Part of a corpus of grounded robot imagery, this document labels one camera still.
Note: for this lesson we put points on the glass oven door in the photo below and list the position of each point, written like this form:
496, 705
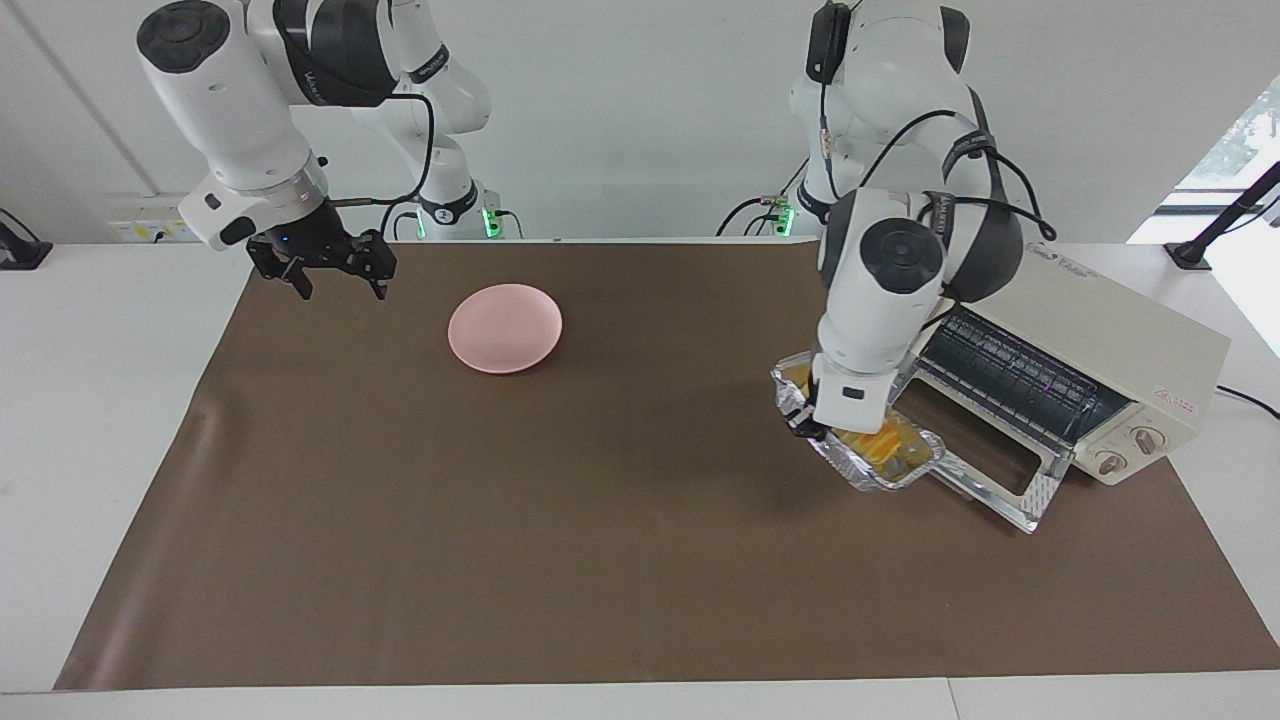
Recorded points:
1040, 495

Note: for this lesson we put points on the aluminium foil baking tray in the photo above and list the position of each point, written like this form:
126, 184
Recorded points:
870, 478

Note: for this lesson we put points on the bright window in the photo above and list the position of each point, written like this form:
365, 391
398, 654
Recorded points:
1245, 140

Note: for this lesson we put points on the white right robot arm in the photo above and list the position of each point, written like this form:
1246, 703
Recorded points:
230, 100

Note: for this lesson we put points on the golden ridged bread loaf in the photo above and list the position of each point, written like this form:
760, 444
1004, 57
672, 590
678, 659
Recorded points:
880, 445

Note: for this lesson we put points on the cream toaster oven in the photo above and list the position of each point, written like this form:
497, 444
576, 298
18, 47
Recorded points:
1100, 320

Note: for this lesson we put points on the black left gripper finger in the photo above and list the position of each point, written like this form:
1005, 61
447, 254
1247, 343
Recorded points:
806, 420

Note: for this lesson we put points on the pink round plate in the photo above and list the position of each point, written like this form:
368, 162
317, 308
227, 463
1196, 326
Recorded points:
505, 330

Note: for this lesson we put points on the black camera stand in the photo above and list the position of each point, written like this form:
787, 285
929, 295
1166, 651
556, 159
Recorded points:
1225, 220

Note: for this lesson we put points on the black table clamp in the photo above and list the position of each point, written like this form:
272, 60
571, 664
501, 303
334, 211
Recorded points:
20, 252

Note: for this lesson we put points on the beige oven knob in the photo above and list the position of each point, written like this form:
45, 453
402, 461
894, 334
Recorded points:
1111, 463
1148, 439

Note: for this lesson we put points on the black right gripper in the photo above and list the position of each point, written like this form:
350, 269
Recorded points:
307, 242

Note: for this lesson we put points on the brown table mat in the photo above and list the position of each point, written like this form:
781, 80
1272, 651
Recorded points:
640, 600

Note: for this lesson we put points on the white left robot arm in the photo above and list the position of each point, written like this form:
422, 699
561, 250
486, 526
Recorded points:
880, 320

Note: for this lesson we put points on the white wall power socket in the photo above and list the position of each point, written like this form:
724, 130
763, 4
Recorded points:
140, 230

